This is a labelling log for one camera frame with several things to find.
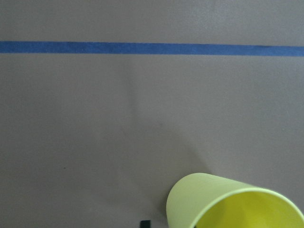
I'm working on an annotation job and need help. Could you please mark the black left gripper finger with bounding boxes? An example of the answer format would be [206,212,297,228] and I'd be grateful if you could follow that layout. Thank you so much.
[140,220,151,228]

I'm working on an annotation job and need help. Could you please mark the yellow paper cup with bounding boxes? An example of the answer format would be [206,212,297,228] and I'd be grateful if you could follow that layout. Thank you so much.
[166,173,304,228]

